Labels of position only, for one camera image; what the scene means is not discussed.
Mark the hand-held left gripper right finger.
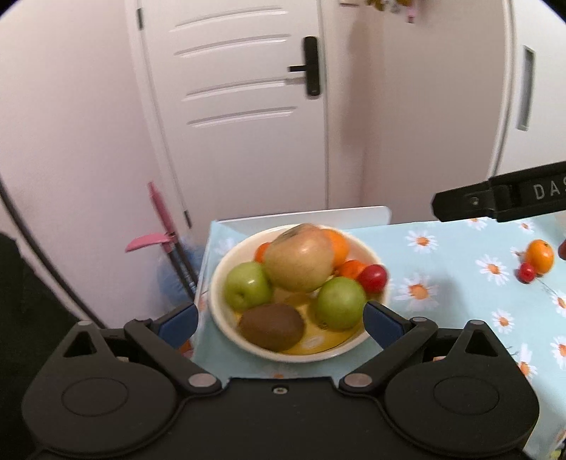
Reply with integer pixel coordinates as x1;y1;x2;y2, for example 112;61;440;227
339;300;505;396

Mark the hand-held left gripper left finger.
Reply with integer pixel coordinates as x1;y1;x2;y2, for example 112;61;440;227
62;303;223;397

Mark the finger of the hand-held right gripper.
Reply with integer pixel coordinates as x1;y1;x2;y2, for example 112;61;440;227
432;184;493;222

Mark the green apple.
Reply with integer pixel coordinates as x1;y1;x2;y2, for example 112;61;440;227
224;262;273;311
316;276;368;332

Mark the cream oval dish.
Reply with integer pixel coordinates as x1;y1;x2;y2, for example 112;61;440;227
209;225;390;364

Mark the small orange tomato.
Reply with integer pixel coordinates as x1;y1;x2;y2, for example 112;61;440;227
333;259;368;280

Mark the large orange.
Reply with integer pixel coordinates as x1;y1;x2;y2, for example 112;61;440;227
320;229;351;268

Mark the brown kiwi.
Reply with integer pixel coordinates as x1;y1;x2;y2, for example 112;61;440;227
238;303;305;353

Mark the large yellow red apple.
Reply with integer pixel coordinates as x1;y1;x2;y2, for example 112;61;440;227
264;223;335;293

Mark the white cabinet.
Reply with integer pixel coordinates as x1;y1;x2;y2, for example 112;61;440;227
486;0;566;178

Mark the white door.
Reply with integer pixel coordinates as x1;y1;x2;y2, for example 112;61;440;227
126;0;330;231

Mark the hanging decoration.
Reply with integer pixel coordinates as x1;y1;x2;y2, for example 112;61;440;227
365;0;421;23

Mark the pink handled broom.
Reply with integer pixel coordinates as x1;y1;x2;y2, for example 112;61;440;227
125;181;208;306

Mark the black door handle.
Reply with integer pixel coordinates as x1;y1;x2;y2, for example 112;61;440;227
287;36;322;97

